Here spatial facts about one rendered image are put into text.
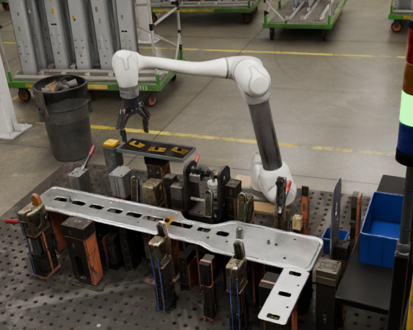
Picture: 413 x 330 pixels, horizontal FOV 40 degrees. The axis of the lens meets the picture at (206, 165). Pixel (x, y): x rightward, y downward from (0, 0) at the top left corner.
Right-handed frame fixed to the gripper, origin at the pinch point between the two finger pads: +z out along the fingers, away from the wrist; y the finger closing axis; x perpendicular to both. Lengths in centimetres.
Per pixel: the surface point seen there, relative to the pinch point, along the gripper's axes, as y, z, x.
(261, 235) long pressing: 4, 21, 82
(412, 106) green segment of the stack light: 52, -70, 161
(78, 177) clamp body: 27.6, 15.6, -13.0
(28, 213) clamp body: 60, 16, -4
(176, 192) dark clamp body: 7.9, 15.7, 35.8
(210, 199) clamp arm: 4, 14, 54
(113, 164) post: 8.4, 15.7, -10.4
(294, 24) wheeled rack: -506, 95, -277
